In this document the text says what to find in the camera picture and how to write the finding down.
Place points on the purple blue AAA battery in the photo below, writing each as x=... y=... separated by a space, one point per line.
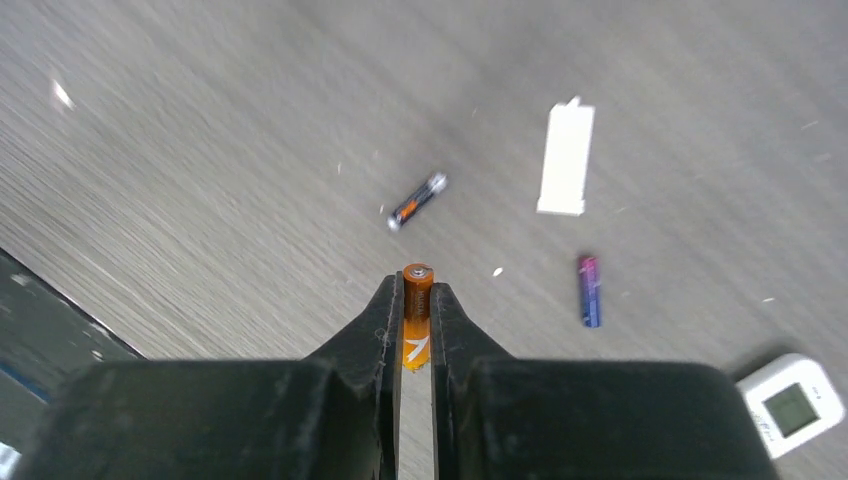
x=589 y=280

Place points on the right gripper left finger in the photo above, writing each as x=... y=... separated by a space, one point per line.
x=359 y=431

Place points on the white remote control right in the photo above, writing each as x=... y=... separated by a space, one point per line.
x=791 y=400

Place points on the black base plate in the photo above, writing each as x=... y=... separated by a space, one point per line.
x=45 y=337

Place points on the white battery cover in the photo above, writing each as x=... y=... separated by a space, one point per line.
x=565 y=160

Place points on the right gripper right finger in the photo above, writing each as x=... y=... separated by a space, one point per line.
x=457 y=345

